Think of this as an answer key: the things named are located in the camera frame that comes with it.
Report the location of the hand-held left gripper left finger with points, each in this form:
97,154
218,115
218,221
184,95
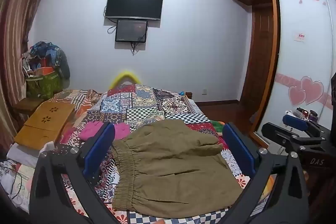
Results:
101,150

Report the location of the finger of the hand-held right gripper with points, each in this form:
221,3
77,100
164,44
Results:
278,134
295,122

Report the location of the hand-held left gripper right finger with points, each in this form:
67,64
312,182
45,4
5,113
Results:
239,150

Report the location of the olive green pants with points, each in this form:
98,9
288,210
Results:
170,153

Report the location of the pink folded garment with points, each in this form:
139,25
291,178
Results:
92,130

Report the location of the green cloth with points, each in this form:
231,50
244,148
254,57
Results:
218,126

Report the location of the orange striped bedding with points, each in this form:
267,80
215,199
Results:
78,98

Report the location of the wooden lap desk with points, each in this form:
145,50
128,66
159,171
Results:
46,123

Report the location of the patchwork printed blanket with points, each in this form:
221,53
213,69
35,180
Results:
147,106

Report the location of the brown wooden door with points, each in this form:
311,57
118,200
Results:
260,56

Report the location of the white pillow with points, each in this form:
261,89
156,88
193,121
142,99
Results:
25,154

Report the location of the yellow curved object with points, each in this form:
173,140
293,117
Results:
124,77

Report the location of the paper note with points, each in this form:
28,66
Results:
299,37

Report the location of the wooden nightstand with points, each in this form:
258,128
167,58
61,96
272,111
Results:
27,106

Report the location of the green patterned bag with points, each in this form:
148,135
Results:
44,85

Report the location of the pile of mixed clothes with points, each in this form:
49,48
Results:
48,54

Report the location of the striped brown curtain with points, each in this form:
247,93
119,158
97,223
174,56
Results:
18,16

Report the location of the white wall socket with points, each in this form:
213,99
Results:
204,91

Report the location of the small black wall monitor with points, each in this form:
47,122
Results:
131,30

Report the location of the wall-mounted black television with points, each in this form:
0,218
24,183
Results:
134,4

